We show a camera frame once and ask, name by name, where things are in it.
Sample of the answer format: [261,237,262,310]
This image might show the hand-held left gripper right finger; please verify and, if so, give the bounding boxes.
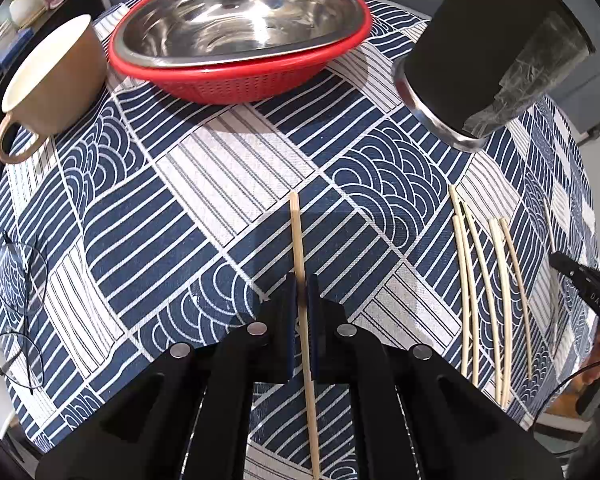
[307,274,566,480]

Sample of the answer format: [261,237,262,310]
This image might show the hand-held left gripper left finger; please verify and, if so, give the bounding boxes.
[35,272,299,480]

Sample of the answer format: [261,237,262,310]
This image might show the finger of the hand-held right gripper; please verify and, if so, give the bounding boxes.
[549,252,588,286]

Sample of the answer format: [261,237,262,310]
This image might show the pale wooden chopstick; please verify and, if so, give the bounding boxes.
[461,202,504,397]
[448,185,472,377]
[453,216,480,387]
[500,217,534,380]
[489,218,510,408]

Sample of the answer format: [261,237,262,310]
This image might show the tan wooden chopstick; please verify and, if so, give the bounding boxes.
[288,191,322,479]

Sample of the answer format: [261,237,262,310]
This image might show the black steel utensil holder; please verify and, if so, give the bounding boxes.
[393,0,596,153]

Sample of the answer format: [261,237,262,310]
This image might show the person's right forearm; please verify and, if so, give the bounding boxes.
[562,402,600,480]

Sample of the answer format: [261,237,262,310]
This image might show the person's right hand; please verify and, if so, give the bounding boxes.
[579,342,600,383]

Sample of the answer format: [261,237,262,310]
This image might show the thin grey chopstick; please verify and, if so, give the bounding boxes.
[542,197,557,255]

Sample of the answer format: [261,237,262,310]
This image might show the blue white patterned tablecloth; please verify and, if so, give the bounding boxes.
[0,0,600,480]

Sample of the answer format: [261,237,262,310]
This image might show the red plastic colander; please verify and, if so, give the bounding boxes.
[108,0,373,106]

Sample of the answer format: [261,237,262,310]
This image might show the thin-rimmed eyeglasses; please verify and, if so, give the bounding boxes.
[0,230,48,393]

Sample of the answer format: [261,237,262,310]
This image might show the stainless steel bowl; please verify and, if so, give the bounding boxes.
[116,0,368,68]

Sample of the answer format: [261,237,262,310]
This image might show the beige ceramic cup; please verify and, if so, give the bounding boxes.
[0,14,107,165]

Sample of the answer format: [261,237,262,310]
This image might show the black cable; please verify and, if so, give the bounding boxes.
[530,352,600,433]

